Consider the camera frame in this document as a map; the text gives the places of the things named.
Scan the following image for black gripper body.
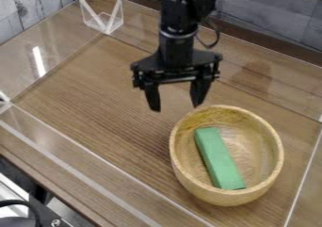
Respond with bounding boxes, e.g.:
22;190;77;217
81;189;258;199
132;31;224;89

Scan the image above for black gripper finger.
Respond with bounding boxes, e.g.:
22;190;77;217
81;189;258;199
144;82;162;112
190;67;214;106

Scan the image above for wooden bowl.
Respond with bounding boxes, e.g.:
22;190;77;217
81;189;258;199
169;105;285;206

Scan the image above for green rectangular block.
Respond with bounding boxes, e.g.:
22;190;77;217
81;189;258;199
194;127;246;190

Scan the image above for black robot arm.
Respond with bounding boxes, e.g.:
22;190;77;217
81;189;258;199
132;0;224;112

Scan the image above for clear acrylic corner bracket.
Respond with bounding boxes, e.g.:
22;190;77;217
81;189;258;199
79;0;124;35

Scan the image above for clear acrylic enclosure walls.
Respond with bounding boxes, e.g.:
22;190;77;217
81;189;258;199
0;0;322;227

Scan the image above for black metal mount bracket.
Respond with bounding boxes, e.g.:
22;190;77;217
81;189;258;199
30;187;75;227

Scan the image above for black cable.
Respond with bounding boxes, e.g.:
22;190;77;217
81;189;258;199
0;199;41;227

